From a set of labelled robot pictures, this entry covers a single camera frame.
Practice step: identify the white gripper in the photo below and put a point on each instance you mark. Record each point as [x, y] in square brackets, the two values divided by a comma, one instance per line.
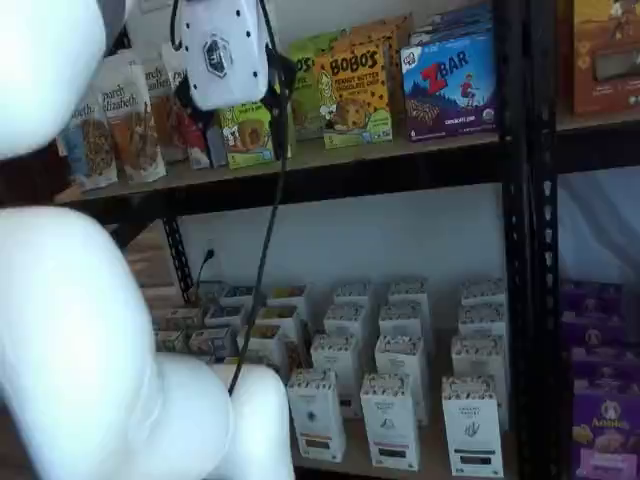
[220, 55]

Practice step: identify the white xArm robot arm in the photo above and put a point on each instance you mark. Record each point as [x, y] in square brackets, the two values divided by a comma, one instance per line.
[75, 325]

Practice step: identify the green Bobo's apple pie box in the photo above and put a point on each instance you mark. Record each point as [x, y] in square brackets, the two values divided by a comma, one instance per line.
[245, 140]
[305, 100]

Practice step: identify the yellow Bobo's peanut butter box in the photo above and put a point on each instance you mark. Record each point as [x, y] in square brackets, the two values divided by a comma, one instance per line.
[355, 100]
[395, 30]

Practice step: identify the brown particle board shelf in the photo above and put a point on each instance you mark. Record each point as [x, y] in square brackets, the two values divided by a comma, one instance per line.
[350, 155]
[600, 122]
[431, 440]

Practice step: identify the green apple cinnamon cereal box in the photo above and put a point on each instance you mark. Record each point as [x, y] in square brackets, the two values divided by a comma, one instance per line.
[182, 318]
[214, 292]
[170, 341]

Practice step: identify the blue flax plus cereal box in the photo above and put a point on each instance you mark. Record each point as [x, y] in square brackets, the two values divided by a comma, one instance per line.
[237, 295]
[212, 342]
[225, 316]

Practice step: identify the purely elizabeth yellow cereal box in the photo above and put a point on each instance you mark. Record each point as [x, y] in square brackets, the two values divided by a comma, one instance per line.
[280, 315]
[287, 292]

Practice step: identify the blue Z Bar box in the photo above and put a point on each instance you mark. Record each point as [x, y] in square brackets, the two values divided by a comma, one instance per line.
[450, 90]
[450, 20]

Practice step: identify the white food box right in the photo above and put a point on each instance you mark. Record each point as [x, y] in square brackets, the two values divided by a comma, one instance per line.
[267, 345]

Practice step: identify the white tea box pink strip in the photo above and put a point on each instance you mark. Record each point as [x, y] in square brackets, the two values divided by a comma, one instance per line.
[409, 292]
[400, 357]
[390, 425]
[404, 320]

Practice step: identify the white tea box green strip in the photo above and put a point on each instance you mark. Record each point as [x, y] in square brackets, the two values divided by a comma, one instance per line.
[483, 292]
[472, 430]
[482, 320]
[477, 357]

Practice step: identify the orange brown snack box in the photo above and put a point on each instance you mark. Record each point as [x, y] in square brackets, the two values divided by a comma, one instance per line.
[605, 60]

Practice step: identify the purple Annie's box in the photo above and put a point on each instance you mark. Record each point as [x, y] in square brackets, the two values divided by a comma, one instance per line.
[595, 330]
[590, 297]
[600, 370]
[605, 440]

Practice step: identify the granola bag red label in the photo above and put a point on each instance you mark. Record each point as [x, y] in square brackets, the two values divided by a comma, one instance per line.
[187, 130]

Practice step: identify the granola bag orange label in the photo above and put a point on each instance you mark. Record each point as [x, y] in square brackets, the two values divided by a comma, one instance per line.
[159, 90]
[135, 135]

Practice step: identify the granola bag blue label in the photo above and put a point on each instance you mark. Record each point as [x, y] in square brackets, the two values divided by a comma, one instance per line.
[90, 150]

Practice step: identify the black metal shelving rack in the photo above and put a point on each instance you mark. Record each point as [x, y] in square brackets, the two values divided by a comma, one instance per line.
[545, 250]
[515, 250]

